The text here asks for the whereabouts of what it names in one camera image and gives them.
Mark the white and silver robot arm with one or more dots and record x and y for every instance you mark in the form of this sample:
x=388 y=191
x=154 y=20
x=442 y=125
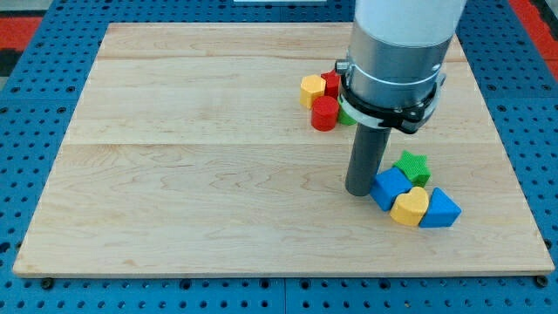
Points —
x=397 y=48

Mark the green block behind arm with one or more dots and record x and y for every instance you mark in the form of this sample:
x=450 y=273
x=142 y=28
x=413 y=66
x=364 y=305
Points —
x=344 y=118

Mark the red cylinder block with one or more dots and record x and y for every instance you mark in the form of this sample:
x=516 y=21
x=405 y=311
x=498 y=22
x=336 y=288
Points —
x=324 y=112

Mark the yellow hexagon block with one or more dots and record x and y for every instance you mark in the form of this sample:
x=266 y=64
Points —
x=311 y=87

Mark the wooden board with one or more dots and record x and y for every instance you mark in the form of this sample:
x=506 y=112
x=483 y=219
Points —
x=189 y=155

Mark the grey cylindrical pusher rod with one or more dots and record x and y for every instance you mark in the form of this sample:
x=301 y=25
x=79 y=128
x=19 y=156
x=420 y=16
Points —
x=367 y=153

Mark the red star block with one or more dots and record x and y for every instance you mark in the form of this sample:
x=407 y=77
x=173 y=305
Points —
x=332 y=82

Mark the blue cube block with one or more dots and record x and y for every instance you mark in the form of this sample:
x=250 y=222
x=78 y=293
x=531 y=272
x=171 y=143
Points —
x=387 y=186

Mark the green star block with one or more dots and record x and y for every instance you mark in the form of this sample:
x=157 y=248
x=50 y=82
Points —
x=414 y=167

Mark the yellow heart block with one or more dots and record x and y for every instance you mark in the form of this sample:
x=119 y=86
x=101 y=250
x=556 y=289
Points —
x=410 y=208

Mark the blue triangle block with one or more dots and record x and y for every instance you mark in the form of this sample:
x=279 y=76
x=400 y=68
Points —
x=442 y=211

